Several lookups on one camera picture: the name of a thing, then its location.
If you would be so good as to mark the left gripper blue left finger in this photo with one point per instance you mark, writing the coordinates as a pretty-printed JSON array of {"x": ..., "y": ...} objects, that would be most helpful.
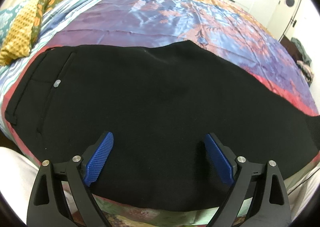
[{"x": 48, "y": 205}]

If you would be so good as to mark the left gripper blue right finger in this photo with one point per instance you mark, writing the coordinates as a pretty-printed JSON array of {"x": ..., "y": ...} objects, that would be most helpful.
[{"x": 270, "y": 203}]

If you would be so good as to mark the black pants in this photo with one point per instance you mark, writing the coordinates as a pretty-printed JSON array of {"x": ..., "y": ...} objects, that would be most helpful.
[{"x": 159, "y": 103}]

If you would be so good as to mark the white trousers leg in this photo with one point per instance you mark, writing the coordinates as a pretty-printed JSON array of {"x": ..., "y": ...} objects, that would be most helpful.
[{"x": 17, "y": 178}]

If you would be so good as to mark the pile of clothes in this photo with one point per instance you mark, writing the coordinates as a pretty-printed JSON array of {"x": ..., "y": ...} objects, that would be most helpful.
[{"x": 304, "y": 61}]

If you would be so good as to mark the dark wooden side table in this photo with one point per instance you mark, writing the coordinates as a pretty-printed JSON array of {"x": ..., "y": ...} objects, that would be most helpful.
[{"x": 291, "y": 49}]

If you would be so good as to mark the yellow dotted pillow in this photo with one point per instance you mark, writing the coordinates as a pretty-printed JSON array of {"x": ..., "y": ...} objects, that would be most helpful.
[{"x": 17, "y": 43}]

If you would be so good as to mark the white door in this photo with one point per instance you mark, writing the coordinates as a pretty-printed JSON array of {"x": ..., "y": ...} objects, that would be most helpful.
[{"x": 282, "y": 19}]

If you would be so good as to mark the teal floral pillow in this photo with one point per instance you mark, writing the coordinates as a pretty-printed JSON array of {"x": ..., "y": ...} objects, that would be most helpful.
[{"x": 6, "y": 18}]

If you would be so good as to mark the blue striped bed sheet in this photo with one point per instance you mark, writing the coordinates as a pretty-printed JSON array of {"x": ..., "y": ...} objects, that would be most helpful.
[{"x": 53, "y": 22}]

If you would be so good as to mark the colourful striped bedspread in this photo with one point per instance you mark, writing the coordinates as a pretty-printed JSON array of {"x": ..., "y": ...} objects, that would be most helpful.
[{"x": 223, "y": 28}]

